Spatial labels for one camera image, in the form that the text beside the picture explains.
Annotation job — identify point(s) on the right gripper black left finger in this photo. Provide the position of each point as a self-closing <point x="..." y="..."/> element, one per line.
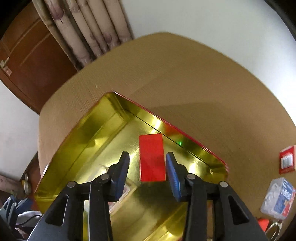
<point x="64" y="218"/>

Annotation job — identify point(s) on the small red card box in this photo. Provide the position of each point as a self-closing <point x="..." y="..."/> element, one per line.
<point x="287" y="160"/>

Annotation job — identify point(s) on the red rounded case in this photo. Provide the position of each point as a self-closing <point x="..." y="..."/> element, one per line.
<point x="263" y="223"/>

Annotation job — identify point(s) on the brown wooden door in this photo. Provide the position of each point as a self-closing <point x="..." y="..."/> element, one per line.
<point x="33" y="65"/>

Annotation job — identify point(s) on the red rectangular block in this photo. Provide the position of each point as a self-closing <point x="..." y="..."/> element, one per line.
<point x="152" y="160"/>

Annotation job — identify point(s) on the red gold tin box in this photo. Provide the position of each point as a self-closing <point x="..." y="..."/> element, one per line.
<point x="146" y="210"/>

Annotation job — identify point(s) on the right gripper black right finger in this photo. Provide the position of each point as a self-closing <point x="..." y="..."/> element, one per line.
<point x="231" y="220"/>

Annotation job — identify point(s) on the clear box with blue cards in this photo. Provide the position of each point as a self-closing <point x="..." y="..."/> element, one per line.
<point x="279" y="199"/>

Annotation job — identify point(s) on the beige patterned curtain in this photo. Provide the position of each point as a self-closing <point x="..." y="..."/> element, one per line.
<point x="85" y="29"/>

